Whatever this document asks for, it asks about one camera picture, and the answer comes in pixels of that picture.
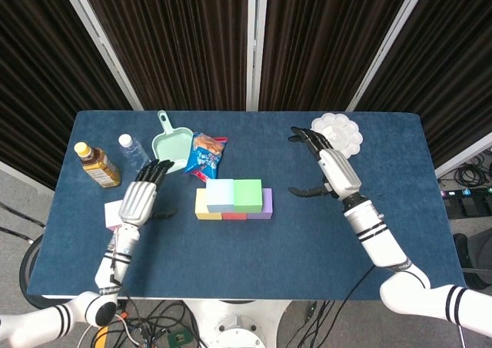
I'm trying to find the amber tea bottle yellow label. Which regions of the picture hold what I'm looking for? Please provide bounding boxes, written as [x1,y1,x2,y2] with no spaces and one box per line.
[74,141,122,189]

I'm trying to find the purple cube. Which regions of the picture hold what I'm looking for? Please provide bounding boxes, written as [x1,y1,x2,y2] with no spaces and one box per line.
[245,187,274,221]

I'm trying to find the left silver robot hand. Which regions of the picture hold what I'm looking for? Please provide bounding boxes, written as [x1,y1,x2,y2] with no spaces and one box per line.
[117,159,180,228]

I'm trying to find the coiled black cables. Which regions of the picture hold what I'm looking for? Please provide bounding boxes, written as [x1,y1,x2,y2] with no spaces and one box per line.
[453,146,492,190]

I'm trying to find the green cube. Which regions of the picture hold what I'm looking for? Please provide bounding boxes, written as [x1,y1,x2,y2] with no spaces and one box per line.
[233,178,264,214]

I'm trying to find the yellow cube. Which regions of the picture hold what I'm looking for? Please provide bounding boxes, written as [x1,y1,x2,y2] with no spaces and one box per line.
[194,187,223,220]

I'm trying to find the black floor cable bundle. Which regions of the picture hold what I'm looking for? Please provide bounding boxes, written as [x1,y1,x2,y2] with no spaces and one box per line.
[76,300,208,348]
[284,300,335,348]

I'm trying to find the mint green dustpan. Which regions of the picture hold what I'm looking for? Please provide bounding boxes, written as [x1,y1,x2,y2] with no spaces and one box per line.
[151,110,194,174]

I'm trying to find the white flower-shaped paint palette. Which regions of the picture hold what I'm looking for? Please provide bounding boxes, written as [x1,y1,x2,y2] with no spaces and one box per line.
[310,112,364,159]

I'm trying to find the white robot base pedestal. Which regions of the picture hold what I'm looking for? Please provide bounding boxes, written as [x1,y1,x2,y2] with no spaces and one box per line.
[180,300,293,348]

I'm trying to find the light blue cube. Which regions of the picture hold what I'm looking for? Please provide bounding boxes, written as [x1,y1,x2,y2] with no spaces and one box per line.
[206,178,235,214]

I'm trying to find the blue snack bag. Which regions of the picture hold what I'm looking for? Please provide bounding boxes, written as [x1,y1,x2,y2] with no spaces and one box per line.
[184,131,228,182]

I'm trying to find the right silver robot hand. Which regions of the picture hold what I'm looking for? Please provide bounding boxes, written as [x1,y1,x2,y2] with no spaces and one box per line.
[288,127,362,201]

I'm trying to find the pink cube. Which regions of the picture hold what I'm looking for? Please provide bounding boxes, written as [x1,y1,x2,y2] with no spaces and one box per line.
[104,200,124,233]

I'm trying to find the clear plastic water bottle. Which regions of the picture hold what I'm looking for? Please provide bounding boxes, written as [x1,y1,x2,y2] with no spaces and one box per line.
[118,133,154,177]

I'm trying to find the green circuit board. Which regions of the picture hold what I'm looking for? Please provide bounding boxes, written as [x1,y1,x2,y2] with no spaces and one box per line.
[167,327,193,347]

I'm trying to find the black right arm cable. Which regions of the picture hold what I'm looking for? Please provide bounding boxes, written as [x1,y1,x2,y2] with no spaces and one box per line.
[344,263,377,301]

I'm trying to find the black office chair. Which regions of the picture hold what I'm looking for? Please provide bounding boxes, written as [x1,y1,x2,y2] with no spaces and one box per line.
[453,230,492,291]

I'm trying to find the blue table cloth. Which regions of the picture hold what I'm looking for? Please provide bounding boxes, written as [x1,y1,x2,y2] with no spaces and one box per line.
[28,110,470,302]

